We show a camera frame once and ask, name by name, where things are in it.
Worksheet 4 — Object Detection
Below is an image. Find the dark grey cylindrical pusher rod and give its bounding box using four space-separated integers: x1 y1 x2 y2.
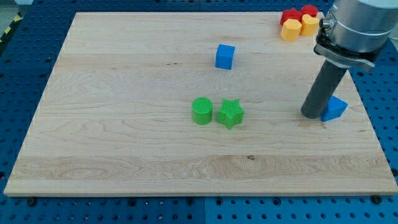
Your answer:
301 60 347 119

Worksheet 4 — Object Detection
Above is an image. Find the blue triangle block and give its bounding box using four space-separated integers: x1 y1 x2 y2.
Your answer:
320 96 348 122

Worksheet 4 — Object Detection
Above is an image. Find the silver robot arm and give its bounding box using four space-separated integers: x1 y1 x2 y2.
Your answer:
301 0 397 119

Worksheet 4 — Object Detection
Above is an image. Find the yellow heart block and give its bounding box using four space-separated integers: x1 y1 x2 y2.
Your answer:
300 14 320 36

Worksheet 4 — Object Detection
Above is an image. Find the yellow hexagon block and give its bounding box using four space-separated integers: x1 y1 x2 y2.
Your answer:
280 19 302 42

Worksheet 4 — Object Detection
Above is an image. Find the red star block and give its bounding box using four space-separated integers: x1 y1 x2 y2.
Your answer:
280 8 303 26

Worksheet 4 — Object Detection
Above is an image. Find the red rounded block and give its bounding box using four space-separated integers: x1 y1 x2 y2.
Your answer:
300 4 318 17

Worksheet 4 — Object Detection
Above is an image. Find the green star block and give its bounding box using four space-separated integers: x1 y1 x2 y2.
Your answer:
216 99 244 129

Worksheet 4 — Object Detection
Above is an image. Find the blue cube block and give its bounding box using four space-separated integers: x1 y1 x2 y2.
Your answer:
215 44 236 70

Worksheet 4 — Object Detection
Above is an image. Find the green cylinder block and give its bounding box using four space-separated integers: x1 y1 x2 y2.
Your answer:
192 97 213 125

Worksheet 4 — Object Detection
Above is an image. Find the wooden board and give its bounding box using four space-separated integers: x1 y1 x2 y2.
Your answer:
4 12 397 197

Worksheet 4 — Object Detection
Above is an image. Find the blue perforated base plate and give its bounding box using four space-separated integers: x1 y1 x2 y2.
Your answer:
1 0 397 223

